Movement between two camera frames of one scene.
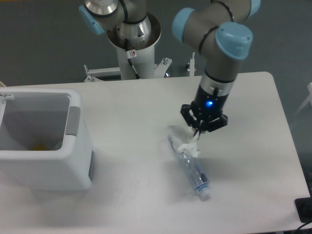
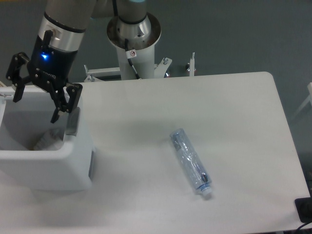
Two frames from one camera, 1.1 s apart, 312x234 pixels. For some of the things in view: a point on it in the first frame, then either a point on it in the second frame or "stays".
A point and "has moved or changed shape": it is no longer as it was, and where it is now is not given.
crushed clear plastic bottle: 193,167 has moved or changed shape
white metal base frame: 99,74 stays
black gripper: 207,105 to 50,65
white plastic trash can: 44,144 stays
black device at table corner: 303,206 stays
